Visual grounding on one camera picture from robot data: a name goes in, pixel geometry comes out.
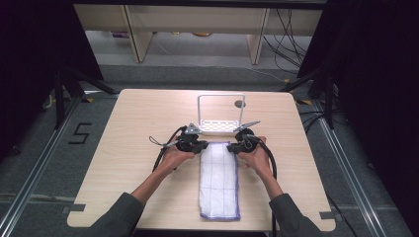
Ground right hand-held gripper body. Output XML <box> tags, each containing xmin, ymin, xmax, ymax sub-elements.
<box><xmin>233</xmin><ymin>119</ymin><xmax>261</xmax><ymax>153</ymax></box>

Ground black curtain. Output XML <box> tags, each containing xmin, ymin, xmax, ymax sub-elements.
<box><xmin>0</xmin><ymin>0</ymin><xmax>104</xmax><ymax>164</ymax></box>
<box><xmin>297</xmin><ymin>0</ymin><xmax>419</xmax><ymax>228</ymax></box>

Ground aluminium floor rail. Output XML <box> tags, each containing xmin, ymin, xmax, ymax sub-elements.
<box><xmin>311</xmin><ymin>99</ymin><xmax>389</xmax><ymax>237</ymax></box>
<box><xmin>0</xmin><ymin>97</ymin><xmax>82</xmax><ymax>237</ymax></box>

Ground beige desk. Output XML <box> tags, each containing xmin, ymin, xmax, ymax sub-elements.
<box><xmin>72</xmin><ymin>3</ymin><xmax>324</xmax><ymax>65</ymax></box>

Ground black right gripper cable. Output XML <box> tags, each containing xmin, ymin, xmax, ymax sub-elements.
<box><xmin>252</xmin><ymin>133</ymin><xmax>279</xmax><ymax>237</ymax></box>

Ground black floor cables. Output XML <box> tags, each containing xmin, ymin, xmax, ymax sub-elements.
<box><xmin>298</xmin><ymin>109</ymin><xmax>330</xmax><ymax>133</ymax></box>

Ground person's right hand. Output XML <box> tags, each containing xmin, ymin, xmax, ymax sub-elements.
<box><xmin>237</xmin><ymin>135</ymin><xmax>273</xmax><ymax>179</ymax></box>

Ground black metal stand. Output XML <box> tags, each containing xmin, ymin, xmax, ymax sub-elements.
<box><xmin>280</xmin><ymin>65</ymin><xmax>336</xmax><ymax>130</ymax></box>
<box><xmin>53</xmin><ymin>65</ymin><xmax>119</xmax><ymax>130</ymax></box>

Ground person's left hand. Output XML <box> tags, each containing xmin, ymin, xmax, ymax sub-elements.
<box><xmin>160</xmin><ymin>145</ymin><xmax>196</xmax><ymax>176</ymax></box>

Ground white wire rack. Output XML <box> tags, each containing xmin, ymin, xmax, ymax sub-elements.
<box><xmin>197</xmin><ymin>93</ymin><xmax>247</xmax><ymax>135</ymax></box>

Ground bunch of black cables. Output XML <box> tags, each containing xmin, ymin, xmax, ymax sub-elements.
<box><xmin>263</xmin><ymin>8</ymin><xmax>312</xmax><ymax>75</ymax></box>

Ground white cloth with purple edge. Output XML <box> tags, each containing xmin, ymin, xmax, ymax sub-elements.
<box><xmin>198</xmin><ymin>141</ymin><xmax>242</xmax><ymax>222</ymax></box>

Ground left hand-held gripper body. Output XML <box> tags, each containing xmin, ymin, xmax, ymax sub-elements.
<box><xmin>175</xmin><ymin>121</ymin><xmax>203</xmax><ymax>153</ymax></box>

